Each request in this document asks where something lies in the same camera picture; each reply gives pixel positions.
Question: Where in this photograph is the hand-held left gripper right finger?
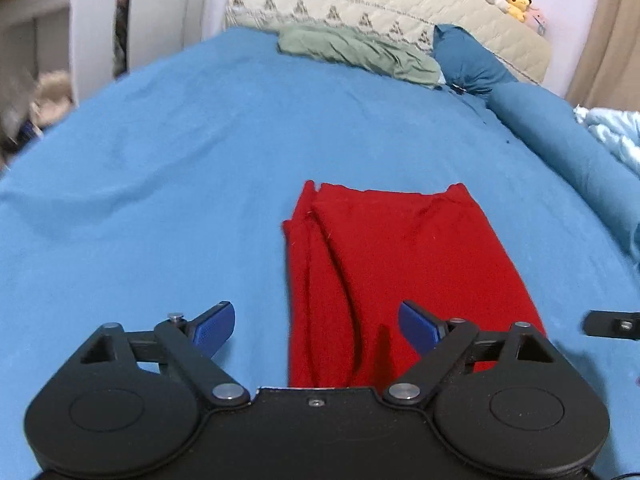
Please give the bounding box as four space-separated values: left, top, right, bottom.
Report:
382 300 558 406

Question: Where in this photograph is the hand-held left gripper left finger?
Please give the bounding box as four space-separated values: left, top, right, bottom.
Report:
77 301 251 407

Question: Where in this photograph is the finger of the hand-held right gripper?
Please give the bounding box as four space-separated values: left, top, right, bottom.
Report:
582 310 640 342

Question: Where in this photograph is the red knit sweater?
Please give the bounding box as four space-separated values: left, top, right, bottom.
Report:
281 179 548 390

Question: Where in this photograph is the bed with blue sheet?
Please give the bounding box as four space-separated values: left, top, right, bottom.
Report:
0 27 640 480

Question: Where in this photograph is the light blue blanket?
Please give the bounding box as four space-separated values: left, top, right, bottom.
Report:
572 105 640 181

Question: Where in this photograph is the rolled blue duvet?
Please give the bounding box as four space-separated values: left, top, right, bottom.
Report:
486 82 640 261

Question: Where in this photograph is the blue pillow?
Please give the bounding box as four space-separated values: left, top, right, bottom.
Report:
431 24 520 97

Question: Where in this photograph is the beige curtain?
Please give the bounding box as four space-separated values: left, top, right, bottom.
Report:
565 0 640 113

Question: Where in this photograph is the green pillow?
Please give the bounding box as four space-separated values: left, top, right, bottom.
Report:
277 25 442 90

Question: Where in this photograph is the beige cloth bag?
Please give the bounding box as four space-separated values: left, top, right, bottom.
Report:
27 70 76 128

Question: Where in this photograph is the pale pink plush toy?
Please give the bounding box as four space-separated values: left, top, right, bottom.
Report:
525 5 548 37

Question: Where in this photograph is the grey and white wardrobe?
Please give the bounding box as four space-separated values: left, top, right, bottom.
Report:
126 0 221 72

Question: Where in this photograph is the yellow plush toy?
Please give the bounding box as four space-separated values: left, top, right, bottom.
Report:
504 0 534 24

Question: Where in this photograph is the white cluttered desk shelf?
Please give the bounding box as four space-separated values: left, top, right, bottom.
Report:
0 0 121 111

